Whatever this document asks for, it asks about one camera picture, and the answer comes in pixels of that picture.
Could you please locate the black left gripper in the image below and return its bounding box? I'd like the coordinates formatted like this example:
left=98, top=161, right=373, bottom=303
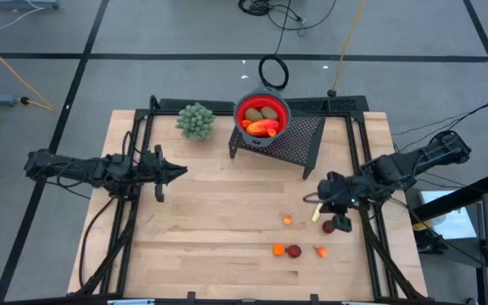
left=141, top=144, right=189, bottom=203

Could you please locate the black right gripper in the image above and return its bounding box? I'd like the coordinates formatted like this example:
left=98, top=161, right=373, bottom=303
left=316, top=170, right=358, bottom=234

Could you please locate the red collapsible bowl grey rim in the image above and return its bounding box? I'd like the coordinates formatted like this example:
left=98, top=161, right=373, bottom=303
left=233, top=86, right=291, bottom=148

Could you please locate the red yellow mango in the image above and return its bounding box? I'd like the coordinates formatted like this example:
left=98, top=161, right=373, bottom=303
left=246, top=119, right=280, bottom=137

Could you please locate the green artificial succulent plant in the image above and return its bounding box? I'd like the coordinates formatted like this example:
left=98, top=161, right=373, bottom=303
left=175, top=102, right=217, bottom=141

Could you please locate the black perforated metal shelf riser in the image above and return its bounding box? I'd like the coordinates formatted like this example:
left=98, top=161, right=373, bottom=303
left=228, top=97, right=327, bottom=180

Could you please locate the black flat bar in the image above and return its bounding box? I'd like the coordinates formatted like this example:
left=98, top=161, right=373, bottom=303
left=158, top=97, right=236, bottom=112

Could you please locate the black perforated panel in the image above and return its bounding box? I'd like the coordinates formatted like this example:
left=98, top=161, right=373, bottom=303
left=286, top=95, right=370, bottom=124

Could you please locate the black desk foot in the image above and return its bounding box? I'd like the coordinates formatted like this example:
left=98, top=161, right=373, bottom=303
left=413, top=228, right=449, bottom=255

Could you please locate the black desk beam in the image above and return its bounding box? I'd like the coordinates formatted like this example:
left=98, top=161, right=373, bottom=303
left=408, top=172, right=488, bottom=221

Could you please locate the grey floor stand base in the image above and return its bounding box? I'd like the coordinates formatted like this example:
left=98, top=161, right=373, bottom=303
left=0, top=0, right=60, bottom=10

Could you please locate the black aluminium table frame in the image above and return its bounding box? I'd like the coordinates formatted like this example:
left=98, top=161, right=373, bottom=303
left=74, top=95, right=430, bottom=302

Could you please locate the coiled black floor cable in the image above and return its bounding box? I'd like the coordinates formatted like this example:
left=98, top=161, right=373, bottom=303
left=258, top=0, right=292, bottom=92

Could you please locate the yellow hanging cable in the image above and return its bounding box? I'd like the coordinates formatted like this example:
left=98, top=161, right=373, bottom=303
left=327, top=0, right=367, bottom=97

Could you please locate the yellow cable with black plug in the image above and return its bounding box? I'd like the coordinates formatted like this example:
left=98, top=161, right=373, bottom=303
left=0, top=31, right=55, bottom=112

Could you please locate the black cable tangle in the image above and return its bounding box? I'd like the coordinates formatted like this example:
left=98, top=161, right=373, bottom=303
left=238, top=0, right=338, bottom=31

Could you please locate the white floor cable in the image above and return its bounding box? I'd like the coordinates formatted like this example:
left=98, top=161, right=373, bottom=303
left=0, top=0, right=46, bottom=42

